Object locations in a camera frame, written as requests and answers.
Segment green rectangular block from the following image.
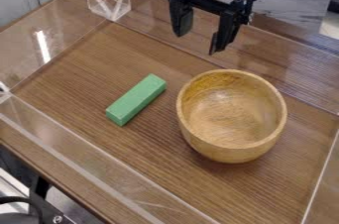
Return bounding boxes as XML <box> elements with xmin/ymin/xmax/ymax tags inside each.
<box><xmin>105</xmin><ymin>74</ymin><xmax>167</xmax><ymax>126</ymax></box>

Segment brown wooden bowl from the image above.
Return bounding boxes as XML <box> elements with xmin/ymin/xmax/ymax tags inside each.
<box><xmin>176</xmin><ymin>69</ymin><xmax>287</xmax><ymax>164</ymax></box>

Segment black metal table leg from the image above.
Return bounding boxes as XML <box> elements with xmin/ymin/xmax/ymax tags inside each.
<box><xmin>29</xmin><ymin>176</ymin><xmax>76</xmax><ymax>224</ymax></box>

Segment clear acrylic corner bracket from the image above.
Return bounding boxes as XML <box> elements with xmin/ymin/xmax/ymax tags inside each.
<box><xmin>85</xmin><ymin>0</ymin><xmax>131</xmax><ymax>22</ymax></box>

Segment black cable under table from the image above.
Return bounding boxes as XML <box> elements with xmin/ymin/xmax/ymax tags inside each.
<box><xmin>0</xmin><ymin>195</ymin><xmax>45</xmax><ymax>224</ymax></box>

